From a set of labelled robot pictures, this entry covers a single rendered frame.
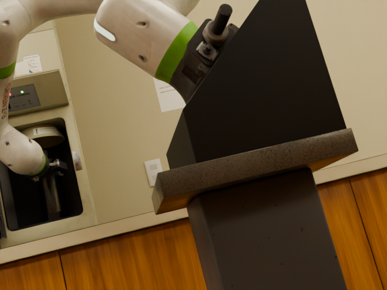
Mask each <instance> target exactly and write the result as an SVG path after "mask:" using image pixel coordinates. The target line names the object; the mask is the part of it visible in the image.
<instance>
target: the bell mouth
mask: <svg viewBox="0 0 387 290"><path fill-rule="evenodd" d="M21 133H22V134H24V135H25V136H27V137H29V138H30V139H32V140H34V141H36V142H37V143H38V144H39V145H40V147H41V148H42V149H44V148H49V147H53V146H55V145H58V144H61V143H62V142H64V141H65V139H66V138H65V137H64V136H63V134H62V133H61V131H60V130H59V129H58V128H57V126H56V125H53V124H39V125H34V126H31V127H28V128H25V129H23V130H22V131H21Z"/></svg>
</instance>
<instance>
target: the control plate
mask: <svg viewBox="0 0 387 290"><path fill-rule="evenodd" d="M21 91H24V93H21ZM10 93H11V96H9V104H10V107H11V108H10V109H8V112H13V111H16V110H22V109H26V108H32V107H35V106H40V102H39V99H38V96H37V93H36V90H35V86H34V84H30V85H25V86H19V87H14V88H11V89H10ZM28 100H31V102H29V101H28ZM21 101H23V102H24V103H21ZM15 102H16V103H17V105H15V104H14V103H15Z"/></svg>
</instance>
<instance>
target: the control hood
mask: <svg viewBox="0 0 387 290"><path fill-rule="evenodd" d="M30 84H34V86H35V90H36V93H37V96H38V99H39V102H40V106H35V107H32V108H26V109H22V110H16V111H13V112H8V117H10V116H15V115H20V114H24V113H29V112H34V111H37V110H43V109H48V108H53V107H56V106H62V105H67V104H69V98H68V95H67V90H66V84H65V79H64V77H63V75H62V73H61V71H60V69H59V68H52V69H49V70H43V71H38V72H32V73H29V74H23V75H18V76H15V77H13V81H12V86H11V88H14V87H19V86H25V85H30Z"/></svg>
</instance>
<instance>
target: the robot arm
mask: <svg viewBox="0 0 387 290"><path fill-rule="evenodd" d="M199 1H200V0H0V161H2V162H3V163H4V164H5V165H6V166H7V167H8V168H9V169H10V170H12V171H13V172H15V173H17V174H20V176H21V178H22V180H25V179H26V178H27V179H32V180H34V181H35V182H36V180H37V178H38V177H41V176H43V175H45V173H46V172H48V173H49V172H51V171H58V173H59V174H60V175H62V176H63V175H64V174H63V173H64V171H65V170H68V168H67V163H65V162H62V161H59V160H58V159H56V160H55V161H54V163H51V162H49V160H48V157H47V156H46V154H45V153H43V150H42V148H41V147H40V145H39V144H38V143H37V142H36V141H34V140H32V139H30V138H29V137H27V136H25V135H24V134H22V133H21V132H19V131H17V130H16V129H15V128H13V127H12V126H11V125H10V124H9V123H8V107H9V96H10V89H11V86H12V81H13V77H14V73H15V66H16V61H17V55H18V48H19V43H20V41H21V40H22V39H23V38H24V37H25V36H26V35H27V34H28V33H29V32H30V31H32V30H34V29H35V28H37V27H38V26H40V25H41V24H43V23H45V22H47V21H51V20H55V19H59V18H65V17H71V16H80V15H86V14H96V17H95V19H94V26H93V28H94V34H95V35H96V37H97V39H98V40H99V41H100V42H102V43H103V44H105V45H106V46H107V47H109V48H110V49H112V50H113V51H115V52H116V53H118V54H119V55H121V56H122V57H124V58H125V59H127V60H128V61H130V62H131V63H133V64H134V65H136V66H137V67H139V68H141V69H142V70H143V71H145V72H147V73H148V74H150V75H151V76H152V77H154V78H155V79H158V80H160V81H164V82H166V83H167V84H169V85H171V86H172V87H173V88H174V89H176V90H177V92H178V93H179V94H180V95H181V97H182V98H183V100H184V102H185V104H187V102H188V101H189V100H190V98H191V97H192V95H193V94H194V92H195V91H196V89H197V88H198V87H199V85H200V84H201V82H202V81H203V80H204V78H205V77H206V75H207V74H208V72H209V71H210V70H211V68H212V67H213V65H214V64H215V62H216V61H217V60H218V58H219V57H220V55H221V54H222V52H223V51H224V49H225V48H226V47H227V45H228V44H229V43H230V41H231V39H232V38H233V36H234V35H235V34H236V32H237V31H238V30H239V27H237V26H236V25H234V24H232V23H230V24H229V25H228V26H227V22H228V20H229V18H230V16H231V14H232V12H233V9H232V7H231V6H230V5H228V4H226V3H224V4H222V5H221V6H220V7H219V9H218V12H217V15H216V17H215V19H214V20H212V19H210V18H208V19H206V20H205V21H204V22H203V23H202V24H201V26H200V27H199V28H198V27H197V26H196V25H195V23H194V22H192V21H191V20H190V19H188V18H187V17H186V16H187V15H189V13H190V12H191V11H192V10H193V9H194V8H195V7H196V5H197V4H198V3H199Z"/></svg>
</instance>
